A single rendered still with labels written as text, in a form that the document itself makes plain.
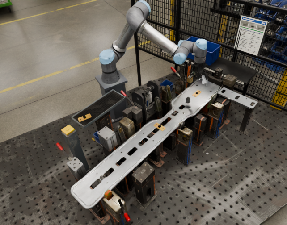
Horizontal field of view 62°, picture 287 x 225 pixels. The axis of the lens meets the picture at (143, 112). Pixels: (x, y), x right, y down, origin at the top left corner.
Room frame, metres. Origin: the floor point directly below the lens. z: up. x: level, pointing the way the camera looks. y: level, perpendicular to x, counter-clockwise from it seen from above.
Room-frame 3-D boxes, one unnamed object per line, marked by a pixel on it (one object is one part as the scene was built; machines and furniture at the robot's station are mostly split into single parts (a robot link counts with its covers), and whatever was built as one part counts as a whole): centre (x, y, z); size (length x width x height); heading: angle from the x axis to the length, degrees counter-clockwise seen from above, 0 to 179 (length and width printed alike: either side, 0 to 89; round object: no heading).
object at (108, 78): (1.61, 0.24, 1.15); 0.15 x 0.15 x 0.10
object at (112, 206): (0.58, 0.19, 0.88); 0.15 x 0.11 x 0.36; 44
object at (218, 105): (1.26, -0.54, 0.87); 0.12 x 0.09 x 0.35; 44
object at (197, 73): (1.42, -0.42, 1.25); 0.09 x 0.08 x 0.12; 134
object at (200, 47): (1.43, -0.42, 1.41); 0.09 x 0.08 x 0.11; 64
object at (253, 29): (1.76, -0.91, 1.30); 0.23 x 0.02 x 0.31; 44
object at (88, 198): (1.10, -0.10, 1.00); 1.38 x 0.22 x 0.02; 134
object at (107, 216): (0.68, 0.35, 0.84); 0.18 x 0.06 x 0.29; 44
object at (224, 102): (1.36, -0.62, 0.84); 0.11 x 0.10 x 0.28; 44
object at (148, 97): (1.34, -0.03, 0.94); 0.18 x 0.13 x 0.49; 134
